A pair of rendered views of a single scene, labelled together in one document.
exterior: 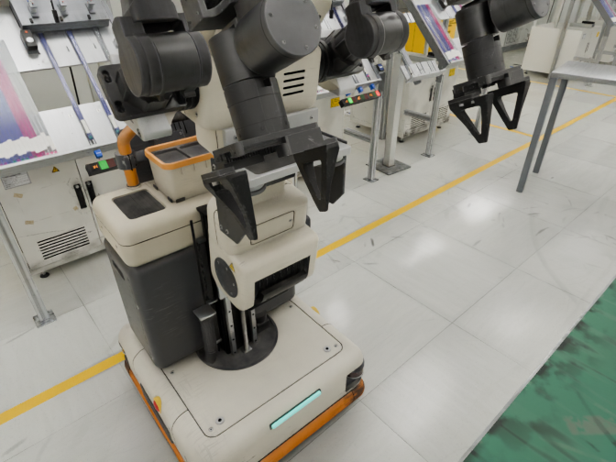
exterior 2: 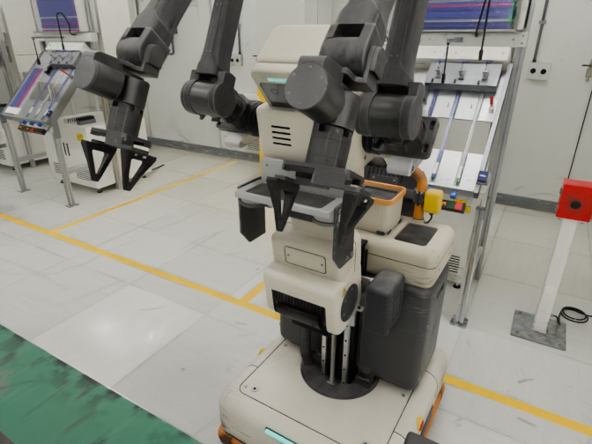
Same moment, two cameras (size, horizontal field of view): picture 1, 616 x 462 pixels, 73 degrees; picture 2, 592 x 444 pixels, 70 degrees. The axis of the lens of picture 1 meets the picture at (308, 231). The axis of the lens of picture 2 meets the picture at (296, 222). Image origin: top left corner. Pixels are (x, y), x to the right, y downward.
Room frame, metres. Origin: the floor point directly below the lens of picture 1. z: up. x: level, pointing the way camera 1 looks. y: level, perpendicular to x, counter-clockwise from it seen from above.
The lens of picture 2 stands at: (0.49, -0.81, 1.37)
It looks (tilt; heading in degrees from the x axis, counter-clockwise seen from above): 24 degrees down; 72
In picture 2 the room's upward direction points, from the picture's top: straight up
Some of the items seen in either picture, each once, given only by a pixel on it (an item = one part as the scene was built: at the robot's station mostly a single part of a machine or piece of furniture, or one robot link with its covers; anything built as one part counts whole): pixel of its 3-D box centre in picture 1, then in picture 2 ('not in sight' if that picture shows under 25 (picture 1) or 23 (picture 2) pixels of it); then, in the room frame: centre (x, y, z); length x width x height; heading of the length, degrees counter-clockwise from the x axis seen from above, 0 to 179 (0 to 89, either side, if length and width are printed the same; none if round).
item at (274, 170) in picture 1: (280, 171); (297, 209); (0.78, 0.06, 0.99); 0.28 x 0.16 x 0.22; 130
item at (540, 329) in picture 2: not in sight; (558, 262); (2.21, 0.45, 0.39); 0.24 x 0.24 x 0.78; 41
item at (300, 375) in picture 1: (239, 360); (338, 394); (1.01, 0.24, 0.16); 0.67 x 0.64 x 0.25; 40
